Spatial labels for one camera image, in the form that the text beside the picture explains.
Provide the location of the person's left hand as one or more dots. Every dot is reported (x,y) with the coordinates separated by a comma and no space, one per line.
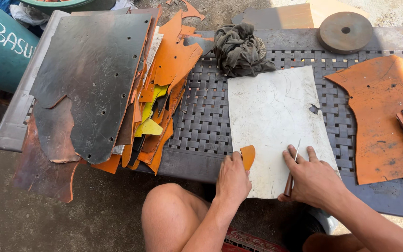
(231,182)

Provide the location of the person's right hand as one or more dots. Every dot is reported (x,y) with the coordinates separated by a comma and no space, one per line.
(315,185)

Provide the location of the small orange template piece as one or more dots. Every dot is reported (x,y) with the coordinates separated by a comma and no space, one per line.
(248,155)

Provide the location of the white scratched sheet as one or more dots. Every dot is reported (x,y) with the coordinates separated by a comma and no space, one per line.
(271,115)

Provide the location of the white plastic container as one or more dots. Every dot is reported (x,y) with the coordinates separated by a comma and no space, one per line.
(327,220)

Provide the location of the person's right leg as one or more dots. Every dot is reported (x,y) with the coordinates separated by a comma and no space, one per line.
(331,244)

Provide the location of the person's leg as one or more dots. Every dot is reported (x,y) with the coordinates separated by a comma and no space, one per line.
(331,244)
(168,220)

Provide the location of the red plastic crate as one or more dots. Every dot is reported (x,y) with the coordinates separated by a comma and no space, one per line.
(250,243)

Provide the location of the grey woven plastic table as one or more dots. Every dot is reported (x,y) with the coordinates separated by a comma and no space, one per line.
(201,115)

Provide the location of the person's left leg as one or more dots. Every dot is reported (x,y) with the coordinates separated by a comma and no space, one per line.
(168,220)

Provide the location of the large orange sheet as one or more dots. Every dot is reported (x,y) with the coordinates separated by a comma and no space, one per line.
(380,119)

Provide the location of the yellow triangular sheet scrap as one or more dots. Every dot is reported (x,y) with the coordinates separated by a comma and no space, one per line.
(149,128)

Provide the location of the yellow narrow sheet scrap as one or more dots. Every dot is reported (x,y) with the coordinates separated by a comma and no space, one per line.
(152,101)

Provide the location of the dark crumpled rag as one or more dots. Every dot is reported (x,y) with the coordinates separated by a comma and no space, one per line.
(240,49)

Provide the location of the pile of orange sheet scraps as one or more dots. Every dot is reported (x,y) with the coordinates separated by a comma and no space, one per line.
(173,59)

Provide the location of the dark grey sheet scrap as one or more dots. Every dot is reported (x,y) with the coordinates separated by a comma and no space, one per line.
(199,43)

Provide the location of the round metal disc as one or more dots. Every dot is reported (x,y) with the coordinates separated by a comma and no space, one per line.
(345,40)

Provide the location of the rusty brown flat sheet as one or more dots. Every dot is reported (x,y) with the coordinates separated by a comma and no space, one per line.
(275,18)

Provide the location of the large black holed sheet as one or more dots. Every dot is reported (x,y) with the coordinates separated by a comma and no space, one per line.
(93,80)

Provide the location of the orange offcut strip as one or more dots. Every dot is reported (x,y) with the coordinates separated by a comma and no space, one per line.
(191,13)

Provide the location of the tan flat sheet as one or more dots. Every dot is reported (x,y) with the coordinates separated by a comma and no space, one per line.
(331,9)

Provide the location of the dark brown curved sheet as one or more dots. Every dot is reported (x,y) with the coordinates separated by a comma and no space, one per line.
(56,133)

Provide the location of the reddish brown sheet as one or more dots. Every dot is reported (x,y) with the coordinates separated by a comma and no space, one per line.
(44,175)

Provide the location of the green basin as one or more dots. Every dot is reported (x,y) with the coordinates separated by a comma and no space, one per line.
(68,4)

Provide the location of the teal metal drum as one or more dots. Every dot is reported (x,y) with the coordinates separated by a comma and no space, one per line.
(2,52)

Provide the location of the white plastic bag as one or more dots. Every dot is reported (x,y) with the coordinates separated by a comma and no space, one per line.
(26,14)

